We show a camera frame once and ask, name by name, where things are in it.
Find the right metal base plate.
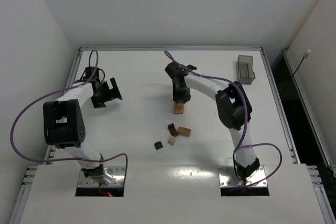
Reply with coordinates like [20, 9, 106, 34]
[218, 166, 268, 189]

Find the small dark wood block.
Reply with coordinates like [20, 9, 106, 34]
[154, 141, 163, 150]

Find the metal base plate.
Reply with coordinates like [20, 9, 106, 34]
[77, 166, 126, 189]
[218, 166, 268, 189]

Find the dark transparent plastic bin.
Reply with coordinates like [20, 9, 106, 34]
[236, 55, 256, 85]

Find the black wall cable white plug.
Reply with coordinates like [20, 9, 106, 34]
[292, 49, 311, 76]

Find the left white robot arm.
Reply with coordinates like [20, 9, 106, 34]
[43, 67, 122, 185]

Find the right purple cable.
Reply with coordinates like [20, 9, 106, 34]
[163, 50, 283, 190]

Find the medium brown wood block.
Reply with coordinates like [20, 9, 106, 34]
[178, 126, 191, 137]

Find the dark arch wood block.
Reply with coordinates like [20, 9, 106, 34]
[167, 123, 179, 137]

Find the light long wood block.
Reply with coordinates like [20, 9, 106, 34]
[178, 103, 184, 114]
[173, 103, 180, 114]

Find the black base cable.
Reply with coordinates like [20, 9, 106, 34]
[232, 150, 241, 180]

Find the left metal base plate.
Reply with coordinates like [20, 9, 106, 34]
[77, 166, 126, 189]

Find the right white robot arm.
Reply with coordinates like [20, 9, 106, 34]
[165, 62, 260, 181]

